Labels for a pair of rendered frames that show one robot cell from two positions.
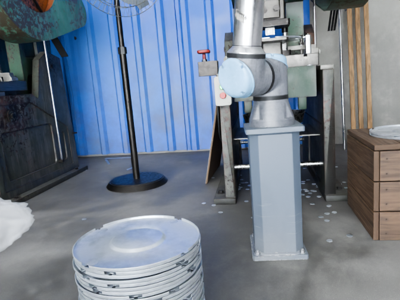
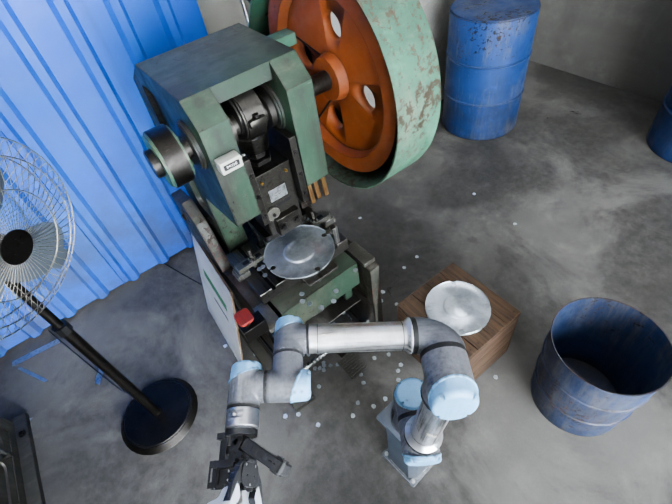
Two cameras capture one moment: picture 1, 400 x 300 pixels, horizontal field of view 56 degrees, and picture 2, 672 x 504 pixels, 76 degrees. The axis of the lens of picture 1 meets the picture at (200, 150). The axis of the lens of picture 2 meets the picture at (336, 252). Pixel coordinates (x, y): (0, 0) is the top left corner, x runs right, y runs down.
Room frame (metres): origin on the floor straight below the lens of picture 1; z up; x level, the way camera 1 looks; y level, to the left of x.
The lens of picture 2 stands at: (0.91, 0.24, 2.04)
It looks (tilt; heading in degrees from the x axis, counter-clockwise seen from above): 48 degrees down; 321
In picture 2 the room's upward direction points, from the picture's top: 11 degrees counter-clockwise
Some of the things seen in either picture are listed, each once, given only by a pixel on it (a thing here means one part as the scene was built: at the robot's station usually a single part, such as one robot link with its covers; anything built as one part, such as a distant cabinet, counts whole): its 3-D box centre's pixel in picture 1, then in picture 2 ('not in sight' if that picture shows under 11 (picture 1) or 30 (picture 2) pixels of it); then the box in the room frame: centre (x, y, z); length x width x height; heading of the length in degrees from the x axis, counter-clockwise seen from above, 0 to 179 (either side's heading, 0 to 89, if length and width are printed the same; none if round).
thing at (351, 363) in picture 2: not in sight; (323, 334); (1.92, -0.40, 0.14); 0.59 x 0.10 x 0.05; 171
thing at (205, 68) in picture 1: (209, 79); (257, 333); (1.88, -0.08, 0.62); 0.10 x 0.06 x 0.20; 81
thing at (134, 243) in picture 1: (137, 238); not in sight; (0.82, 0.16, 0.26); 0.29 x 0.29 x 0.01
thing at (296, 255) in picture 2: (271, 40); (299, 250); (1.93, -0.40, 0.78); 0.29 x 0.29 x 0.01
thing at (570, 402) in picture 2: not in sight; (590, 371); (0.85, -0.95, 0.24); 0.42 x 0.42 x 0.48
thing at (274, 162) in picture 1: (274, 188); (411, 438); (1.26, -0.25, 0.23); 0.19 x 0.19 x 0.45; 85
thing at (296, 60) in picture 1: (271, 63); (287, 251); (2.05, -0.42, 0.68); 0.45 x 0.30 x 0.06; 81
